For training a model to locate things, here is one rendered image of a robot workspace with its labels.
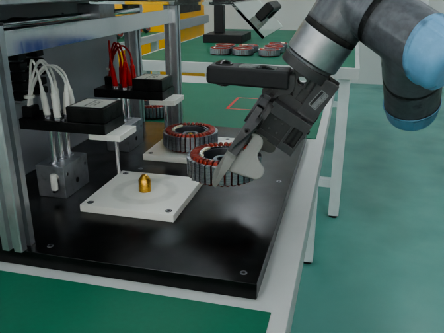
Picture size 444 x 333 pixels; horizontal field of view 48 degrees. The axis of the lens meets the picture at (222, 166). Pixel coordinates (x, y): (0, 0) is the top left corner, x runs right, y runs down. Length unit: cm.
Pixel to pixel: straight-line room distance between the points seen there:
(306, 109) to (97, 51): 62
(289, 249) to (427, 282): 147
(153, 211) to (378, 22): 40
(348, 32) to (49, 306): 48
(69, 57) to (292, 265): 64
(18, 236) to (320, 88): 43
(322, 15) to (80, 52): 61
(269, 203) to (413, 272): 145
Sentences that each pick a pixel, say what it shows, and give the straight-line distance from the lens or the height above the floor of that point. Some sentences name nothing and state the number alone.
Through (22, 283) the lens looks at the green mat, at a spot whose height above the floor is 75.
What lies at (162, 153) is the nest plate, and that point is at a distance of 97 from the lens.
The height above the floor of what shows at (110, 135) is 88.
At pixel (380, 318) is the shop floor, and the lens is 188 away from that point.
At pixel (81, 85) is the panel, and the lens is 111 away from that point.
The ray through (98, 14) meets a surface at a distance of 97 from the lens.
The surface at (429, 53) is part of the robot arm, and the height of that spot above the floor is 102.
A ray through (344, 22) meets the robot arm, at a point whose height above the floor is 105.
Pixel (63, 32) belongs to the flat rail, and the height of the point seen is 103.
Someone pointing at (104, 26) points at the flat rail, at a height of 103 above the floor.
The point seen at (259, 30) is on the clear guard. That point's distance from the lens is 89.
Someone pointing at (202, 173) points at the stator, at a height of 84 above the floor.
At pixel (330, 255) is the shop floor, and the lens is 220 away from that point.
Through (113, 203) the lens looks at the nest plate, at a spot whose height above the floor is 78.
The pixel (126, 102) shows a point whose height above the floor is 86.
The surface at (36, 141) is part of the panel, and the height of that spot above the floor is 82.
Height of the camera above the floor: 109
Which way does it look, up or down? 20 degrees down
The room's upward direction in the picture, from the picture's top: straight up
